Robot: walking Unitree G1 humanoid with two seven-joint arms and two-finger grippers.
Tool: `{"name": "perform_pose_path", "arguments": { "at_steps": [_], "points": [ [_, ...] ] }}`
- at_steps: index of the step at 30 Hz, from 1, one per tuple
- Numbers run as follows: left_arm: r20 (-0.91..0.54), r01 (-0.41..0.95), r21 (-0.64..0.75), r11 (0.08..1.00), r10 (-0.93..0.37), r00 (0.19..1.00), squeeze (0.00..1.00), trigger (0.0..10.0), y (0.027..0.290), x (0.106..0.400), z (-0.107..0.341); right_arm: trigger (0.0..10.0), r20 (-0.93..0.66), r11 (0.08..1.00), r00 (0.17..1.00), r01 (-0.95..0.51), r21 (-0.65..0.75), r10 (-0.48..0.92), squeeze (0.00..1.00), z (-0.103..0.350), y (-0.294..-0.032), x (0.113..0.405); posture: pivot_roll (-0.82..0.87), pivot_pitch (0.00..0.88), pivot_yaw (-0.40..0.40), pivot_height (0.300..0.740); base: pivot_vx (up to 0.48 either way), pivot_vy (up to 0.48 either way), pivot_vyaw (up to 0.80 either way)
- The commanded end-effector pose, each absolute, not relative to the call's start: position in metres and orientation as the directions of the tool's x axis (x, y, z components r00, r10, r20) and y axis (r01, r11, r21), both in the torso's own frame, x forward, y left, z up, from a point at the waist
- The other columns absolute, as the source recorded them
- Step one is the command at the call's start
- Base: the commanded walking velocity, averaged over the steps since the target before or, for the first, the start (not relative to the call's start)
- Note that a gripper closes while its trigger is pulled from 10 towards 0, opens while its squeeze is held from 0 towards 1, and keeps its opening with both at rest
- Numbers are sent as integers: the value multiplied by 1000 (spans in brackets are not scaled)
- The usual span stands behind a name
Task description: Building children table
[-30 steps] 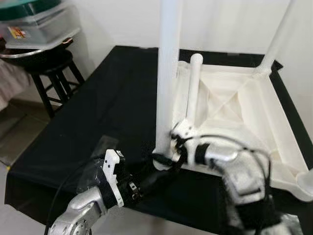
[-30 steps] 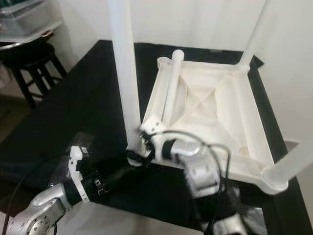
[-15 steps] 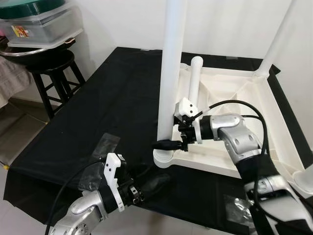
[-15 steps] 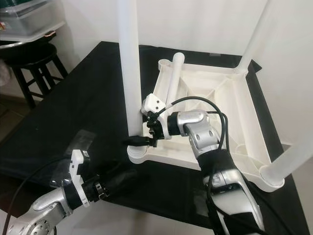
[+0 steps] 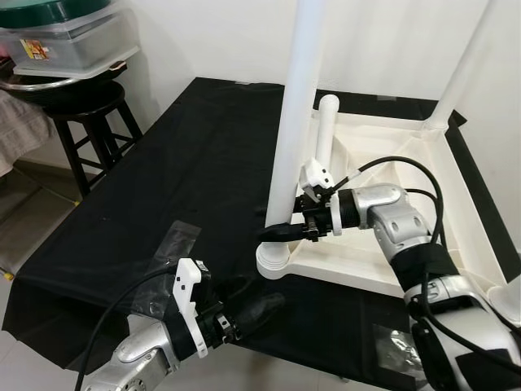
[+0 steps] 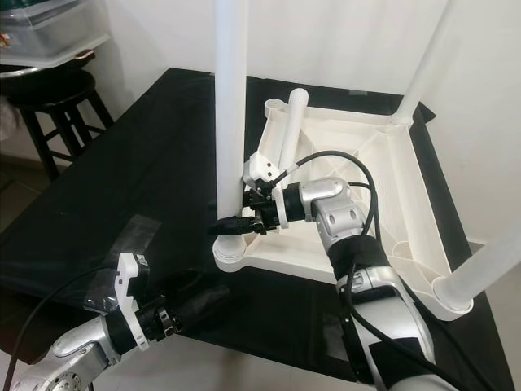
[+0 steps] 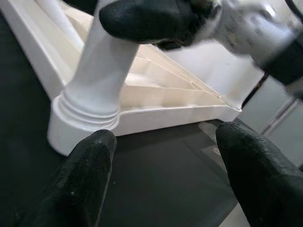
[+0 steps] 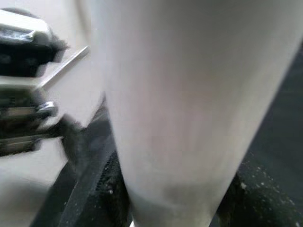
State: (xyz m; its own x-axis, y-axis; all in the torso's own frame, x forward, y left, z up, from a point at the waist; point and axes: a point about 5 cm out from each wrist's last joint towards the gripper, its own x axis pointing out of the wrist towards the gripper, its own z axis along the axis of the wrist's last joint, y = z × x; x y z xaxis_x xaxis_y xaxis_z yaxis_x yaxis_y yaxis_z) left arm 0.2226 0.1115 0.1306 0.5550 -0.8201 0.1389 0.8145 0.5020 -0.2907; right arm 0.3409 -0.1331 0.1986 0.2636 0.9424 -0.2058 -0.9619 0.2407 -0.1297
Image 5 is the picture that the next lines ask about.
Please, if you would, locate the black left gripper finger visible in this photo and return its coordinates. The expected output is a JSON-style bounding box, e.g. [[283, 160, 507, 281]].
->
[[233, 292, 286, 333]]

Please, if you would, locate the black round stool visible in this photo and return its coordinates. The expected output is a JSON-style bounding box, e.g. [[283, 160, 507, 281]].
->
[[45, 81, 143, 196]]

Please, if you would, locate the beige cloth covered side table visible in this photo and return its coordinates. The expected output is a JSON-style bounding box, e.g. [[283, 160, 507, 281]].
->
[[0, 90, 54, 176]]

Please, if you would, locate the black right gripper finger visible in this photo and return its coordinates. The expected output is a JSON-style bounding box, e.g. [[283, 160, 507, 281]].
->
[[260, 220, 304, 241]]

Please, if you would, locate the clear plastic storage box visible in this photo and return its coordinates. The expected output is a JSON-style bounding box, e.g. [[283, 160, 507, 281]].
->
[[0, 8, 141, 78]]

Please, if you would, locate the black tablecloth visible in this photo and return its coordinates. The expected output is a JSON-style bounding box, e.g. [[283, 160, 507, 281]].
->
[[0, 77, 521, 384]]

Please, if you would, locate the cream plastic table top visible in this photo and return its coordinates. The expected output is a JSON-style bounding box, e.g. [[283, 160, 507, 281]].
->
[[255, 112, 521, 327]]

